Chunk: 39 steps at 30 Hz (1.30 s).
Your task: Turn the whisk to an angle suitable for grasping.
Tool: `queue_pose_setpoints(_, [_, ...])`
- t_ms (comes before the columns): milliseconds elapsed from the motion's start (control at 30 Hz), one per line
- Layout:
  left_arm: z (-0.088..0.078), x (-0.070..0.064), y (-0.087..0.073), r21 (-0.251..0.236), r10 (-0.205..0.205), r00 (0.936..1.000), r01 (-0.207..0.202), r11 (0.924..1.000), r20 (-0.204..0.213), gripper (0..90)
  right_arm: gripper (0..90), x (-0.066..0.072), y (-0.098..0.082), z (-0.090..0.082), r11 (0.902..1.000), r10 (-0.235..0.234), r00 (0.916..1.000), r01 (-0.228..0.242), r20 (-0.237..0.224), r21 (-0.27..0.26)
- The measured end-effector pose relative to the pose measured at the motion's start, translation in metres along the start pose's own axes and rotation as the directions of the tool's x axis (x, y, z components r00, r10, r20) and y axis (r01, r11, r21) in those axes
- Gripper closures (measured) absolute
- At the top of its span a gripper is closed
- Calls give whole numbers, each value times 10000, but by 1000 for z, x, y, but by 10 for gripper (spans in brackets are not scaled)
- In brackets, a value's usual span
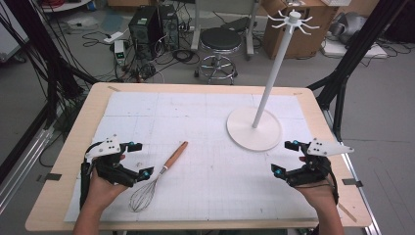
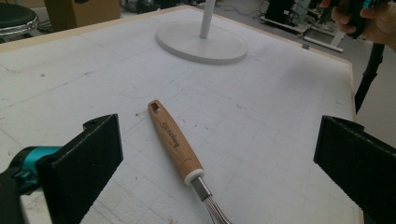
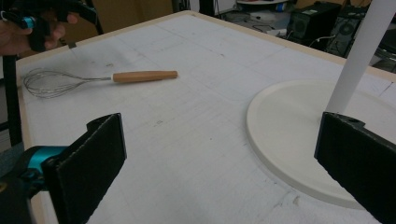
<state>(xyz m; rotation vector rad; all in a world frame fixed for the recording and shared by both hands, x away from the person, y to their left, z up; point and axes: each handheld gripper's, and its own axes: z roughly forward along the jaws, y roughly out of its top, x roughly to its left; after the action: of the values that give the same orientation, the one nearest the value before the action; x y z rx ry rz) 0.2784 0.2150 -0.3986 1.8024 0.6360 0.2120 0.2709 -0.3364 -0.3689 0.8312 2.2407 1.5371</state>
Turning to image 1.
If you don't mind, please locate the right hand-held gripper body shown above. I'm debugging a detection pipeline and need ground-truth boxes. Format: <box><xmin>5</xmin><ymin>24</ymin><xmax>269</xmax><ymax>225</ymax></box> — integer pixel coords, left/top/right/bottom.
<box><xmin>289</xmin><ymin>137</ymin><xmax>355</xmax><ymax>188</ymax></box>

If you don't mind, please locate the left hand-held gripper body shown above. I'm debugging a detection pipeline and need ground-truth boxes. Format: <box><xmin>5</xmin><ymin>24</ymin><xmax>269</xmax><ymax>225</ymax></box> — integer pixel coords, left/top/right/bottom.
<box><xmin>84</xmin><ymin>134</ymin><xmax>140</xmax><ymax>188</ymax></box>

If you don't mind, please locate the wooden-handled wire whisk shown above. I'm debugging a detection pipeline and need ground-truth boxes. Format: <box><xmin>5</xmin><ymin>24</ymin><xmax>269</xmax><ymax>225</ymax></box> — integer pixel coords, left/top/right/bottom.
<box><xmin>128</xmin><ymin>140</ymin><xmax>190</xmax><ymax>213</ymax></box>

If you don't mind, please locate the white hook rack stand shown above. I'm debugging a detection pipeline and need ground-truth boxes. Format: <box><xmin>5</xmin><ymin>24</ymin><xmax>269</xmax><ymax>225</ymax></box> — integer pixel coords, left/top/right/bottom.
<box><xmin>225</xmin><ymin>9</ymin><xmax>321</xmax><ymax>153</ymax></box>

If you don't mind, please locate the person's left hand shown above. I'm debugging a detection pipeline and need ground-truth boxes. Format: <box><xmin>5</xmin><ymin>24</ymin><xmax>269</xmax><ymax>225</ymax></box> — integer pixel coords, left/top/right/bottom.
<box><xmin>83</xmin><ymin>154</ymin><xmax>129</xmax><ymax>212</ymax></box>

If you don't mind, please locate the person's right hand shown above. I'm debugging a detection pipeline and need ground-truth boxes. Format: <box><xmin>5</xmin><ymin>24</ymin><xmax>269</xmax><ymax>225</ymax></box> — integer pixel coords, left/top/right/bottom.
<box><xmin>295</xmin><ymin>156</ymin><xmax>338</xmax><ymax>212</ymax></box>

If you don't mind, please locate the grey tape piece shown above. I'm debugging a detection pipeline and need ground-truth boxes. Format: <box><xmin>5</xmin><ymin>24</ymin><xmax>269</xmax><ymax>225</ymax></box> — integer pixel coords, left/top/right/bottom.
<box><xmin>341</xmin><ymin>177</ymin><xmax>364</xmax><ymax>189</ymax></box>
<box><xmin>36</xmin><ymin>172</ymin><xmax>63</xmax><ymax>184</ymax></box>

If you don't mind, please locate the wooden table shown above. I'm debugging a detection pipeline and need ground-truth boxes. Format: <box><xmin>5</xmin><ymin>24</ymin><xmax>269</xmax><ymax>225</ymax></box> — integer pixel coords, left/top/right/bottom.
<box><xmin>24</xmin><ymin>81</ymin><xmax>373</xmax><ymax>233</ymax></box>

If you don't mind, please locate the white grid mat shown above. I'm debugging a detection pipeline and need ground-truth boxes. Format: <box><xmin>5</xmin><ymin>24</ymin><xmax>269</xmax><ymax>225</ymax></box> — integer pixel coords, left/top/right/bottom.
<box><xmin>64</xmin><ymin>91</ymin><xmax>320</xmax><ymax>223</ymax></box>

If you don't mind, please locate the white device with green display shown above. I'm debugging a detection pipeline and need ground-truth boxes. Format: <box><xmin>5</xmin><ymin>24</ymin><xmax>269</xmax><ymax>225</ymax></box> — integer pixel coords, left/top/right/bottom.
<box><xmin>114</xmin><ymin>39</ymin><xmax>127</xmax><ymax>67</ymax></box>

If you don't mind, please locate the brown cardboard box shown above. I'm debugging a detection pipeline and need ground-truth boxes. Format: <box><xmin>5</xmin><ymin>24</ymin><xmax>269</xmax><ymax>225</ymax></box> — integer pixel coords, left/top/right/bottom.
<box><xmin>261</xmin><ymin>0</ymin><xmax>342</xmax><ymax>61</ymax></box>

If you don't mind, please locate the white power strip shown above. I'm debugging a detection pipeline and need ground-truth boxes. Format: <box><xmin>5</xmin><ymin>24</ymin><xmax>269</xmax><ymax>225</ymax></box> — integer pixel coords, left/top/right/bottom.
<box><xmin>103</xmin><ymin>30</ymin><xmax>124</xmax><ymax>45</ymax></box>

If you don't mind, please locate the white flat board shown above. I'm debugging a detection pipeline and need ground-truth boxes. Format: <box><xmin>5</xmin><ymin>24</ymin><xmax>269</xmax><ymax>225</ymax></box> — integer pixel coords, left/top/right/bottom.
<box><xmin>320</xmin><ymin>38</ymin><xmax>389</xmax><ymax>60</ymax></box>

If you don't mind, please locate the large black computer tower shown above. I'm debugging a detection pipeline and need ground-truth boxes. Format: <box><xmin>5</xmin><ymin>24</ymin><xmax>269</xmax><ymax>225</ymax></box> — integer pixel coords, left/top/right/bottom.
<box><xmin>128</xmin><ymin>5</ymin><xmax>161</xmax><ymax>62</ymax></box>

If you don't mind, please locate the slim black computer tower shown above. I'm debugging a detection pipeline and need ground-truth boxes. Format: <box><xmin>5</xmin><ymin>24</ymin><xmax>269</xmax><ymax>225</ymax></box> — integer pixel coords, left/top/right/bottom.
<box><xmin>158</xmin><ymin>3</ymin><xmax>181</xmax><ymax>52</ymax></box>

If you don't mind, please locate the black round stool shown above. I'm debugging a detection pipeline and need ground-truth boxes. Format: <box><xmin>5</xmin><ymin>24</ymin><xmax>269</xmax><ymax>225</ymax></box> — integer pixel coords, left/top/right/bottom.
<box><xmin>194</xmin><ymin>26</ymin><xmax>243</xmax><ymax>86</ymax></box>

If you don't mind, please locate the grey bag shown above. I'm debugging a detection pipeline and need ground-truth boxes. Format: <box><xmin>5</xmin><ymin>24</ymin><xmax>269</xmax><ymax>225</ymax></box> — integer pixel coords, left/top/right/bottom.
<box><xmin>328</xmin><ymin>12</ymin><xmax>369</xmax><ymax>46</ymax></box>

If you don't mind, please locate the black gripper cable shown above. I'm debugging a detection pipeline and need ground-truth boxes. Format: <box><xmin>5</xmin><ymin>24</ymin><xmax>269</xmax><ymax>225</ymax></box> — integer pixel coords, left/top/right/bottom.
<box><xmin>298</xmin><ymin>165</ymin><xmax>340</xmax><ymax>206</ymax></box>
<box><xmin>79</xmin><ymin>140</ymin><xmax>106</xmax><ymax>211</ymax></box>

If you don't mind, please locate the aluminium rail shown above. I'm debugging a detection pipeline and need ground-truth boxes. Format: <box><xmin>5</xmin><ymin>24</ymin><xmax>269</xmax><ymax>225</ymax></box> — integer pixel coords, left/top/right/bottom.
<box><xmin>0</xmin><ymin>126</ymin><xmax>56</xmax><ymax>214</ymax></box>
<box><xmin>322</xmin><ymin>109</ymin><xmax>384</xmax><ymax>235</ymax></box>

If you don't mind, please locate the black metal frame stand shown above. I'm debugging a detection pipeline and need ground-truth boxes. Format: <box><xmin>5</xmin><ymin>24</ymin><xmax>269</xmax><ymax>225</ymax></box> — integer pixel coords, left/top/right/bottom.
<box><xmin>0</xmin><ymin>0</ymin><xmax>100</xmax><ymax>184</ymax></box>
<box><xmin>307</xmin><ymin>0</ymin><xmax>411</xmax><ymax>142</ymax></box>

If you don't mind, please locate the coiled black floor cable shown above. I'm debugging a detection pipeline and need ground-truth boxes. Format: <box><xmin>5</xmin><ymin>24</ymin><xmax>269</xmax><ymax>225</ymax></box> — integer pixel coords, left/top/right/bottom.
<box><xmin>171</xmin><ymin>48</ymin><xmax>201</xmax><ymax>66</ymax></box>

